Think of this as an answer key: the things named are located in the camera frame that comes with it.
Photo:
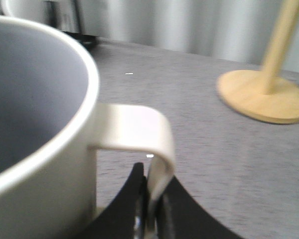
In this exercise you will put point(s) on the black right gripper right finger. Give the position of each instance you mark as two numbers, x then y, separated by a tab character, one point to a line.
179	216

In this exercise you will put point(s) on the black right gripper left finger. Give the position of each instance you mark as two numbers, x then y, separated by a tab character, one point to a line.
124	217

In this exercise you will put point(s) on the white HOME mug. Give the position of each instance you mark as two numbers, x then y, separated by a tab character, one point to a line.
51	125

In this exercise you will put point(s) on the wooden mug tree stand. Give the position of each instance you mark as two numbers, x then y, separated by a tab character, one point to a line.
264	95

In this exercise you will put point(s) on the black wire mug rack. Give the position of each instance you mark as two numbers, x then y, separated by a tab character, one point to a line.
88	41

